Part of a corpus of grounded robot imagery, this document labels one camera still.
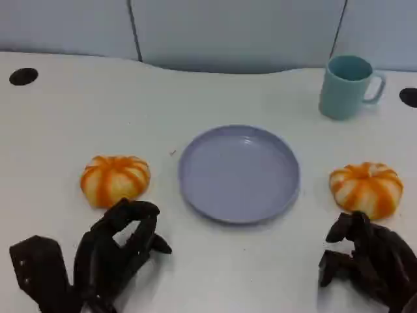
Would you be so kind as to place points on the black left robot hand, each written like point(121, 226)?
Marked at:
point(94, 261)

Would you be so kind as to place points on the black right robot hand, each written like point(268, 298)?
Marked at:
point(381, 261)

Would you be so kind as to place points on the orange white toy bread roll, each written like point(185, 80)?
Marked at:
point(366, 190)
point(114, 181)

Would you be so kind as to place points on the lilac plate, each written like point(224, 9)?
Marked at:
point(239, 174)

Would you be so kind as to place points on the black table grommet hole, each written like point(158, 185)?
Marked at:
point(410, 97)
point(23, 76)

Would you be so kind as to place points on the pale green mug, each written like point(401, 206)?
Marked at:
point(342, 94)

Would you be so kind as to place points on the grey partition panel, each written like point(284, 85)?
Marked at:
point(381, 26)
point(234, 32)
point(65, 26)

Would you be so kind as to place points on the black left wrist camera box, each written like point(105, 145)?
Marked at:
point(39, 270)

